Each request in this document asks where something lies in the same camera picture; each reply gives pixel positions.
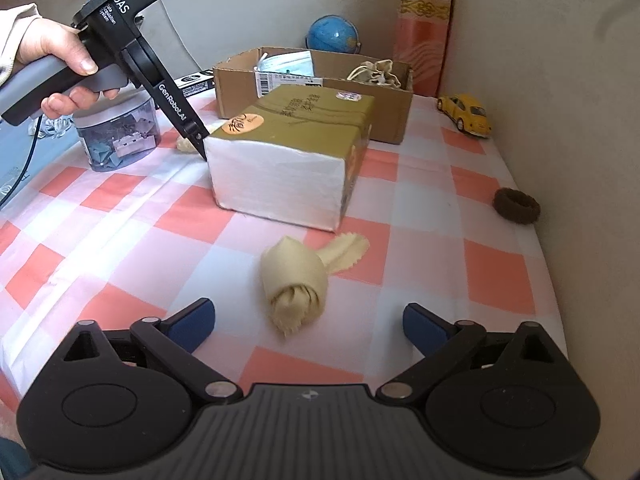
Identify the yellow toy car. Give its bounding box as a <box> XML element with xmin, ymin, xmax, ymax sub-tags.
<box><xmin>436</xmin><ymin>93</ymin><xmax>492</xmax><ymax>139</ymax></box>

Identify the cream hair scrunchie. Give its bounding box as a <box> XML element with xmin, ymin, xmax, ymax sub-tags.
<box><xmin>176</xmin><ymin>136</ymin><xmax>198</xmax><ymax>154</ymax></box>

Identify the pink orange curtain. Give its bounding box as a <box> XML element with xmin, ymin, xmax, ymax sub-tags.
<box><xmin>394</xmin><ymin>0</ymin><xmax>452</xmax><ymax>96</ymax></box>

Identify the dark brown hair scrunchie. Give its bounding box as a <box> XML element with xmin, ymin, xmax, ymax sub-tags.
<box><xmin>492</xmin><ymin>188</ymin><xmax>541</xmax><ymax>226</ymax></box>

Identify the brown cardboard box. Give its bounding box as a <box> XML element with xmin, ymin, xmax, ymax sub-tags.
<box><xmin>212</xmin><ymin>45</ymin><xmax>414</xmax><ymax>146</ymax></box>

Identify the pink checkered tablecloth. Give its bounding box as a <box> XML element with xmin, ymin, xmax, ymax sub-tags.
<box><xmin>1</xmin><ymin>98</ymin><xmax>564</xmax><ymax>408</ymax></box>

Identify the person left hand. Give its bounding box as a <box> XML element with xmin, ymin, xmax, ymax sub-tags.
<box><xmin>14</xmin><ymin>18</ymin><xmax>99</xmax><ymax>119</ymax></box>

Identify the black white flat box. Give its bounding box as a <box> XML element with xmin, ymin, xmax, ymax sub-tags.
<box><xmin>175</xmin><ymin>68</ymin><xmax>215</xmax><ymax>98</ymax></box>

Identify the blue desk globe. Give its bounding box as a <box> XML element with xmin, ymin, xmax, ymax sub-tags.
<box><xmin>305</xmin><ymin>14</ymin><xmax>361</xmax><ymax>54</ymax></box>

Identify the beige cloth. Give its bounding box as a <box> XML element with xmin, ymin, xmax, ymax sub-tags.
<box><xmin>260</xmin><ymin>233</ymin><xmax>370</xmax><ymax>337</ymax></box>

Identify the blue floral cushion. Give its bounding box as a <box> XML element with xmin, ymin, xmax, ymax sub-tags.
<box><xmin>1</xmin><ymin>116</ymin><xmax>79</xmax><ymax>206</ymax></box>

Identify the beige drawstring pouch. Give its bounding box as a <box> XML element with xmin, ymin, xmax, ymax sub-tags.
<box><xmin>347</xmin><ymin>58</ymin><xmax>401</xmax><ymax>89</ymax></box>

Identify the clear jar white lid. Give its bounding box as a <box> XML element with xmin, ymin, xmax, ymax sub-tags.
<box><xmin>73</xmin><ymin>86</ymin><xmax>160</xmax><ymax>172</ymax></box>

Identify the gold tissue paper pack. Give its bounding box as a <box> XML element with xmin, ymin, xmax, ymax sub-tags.
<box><xmin>204</xmin><ymin>86</ymin><xmax>374</xmax><ymax>232</ymax></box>

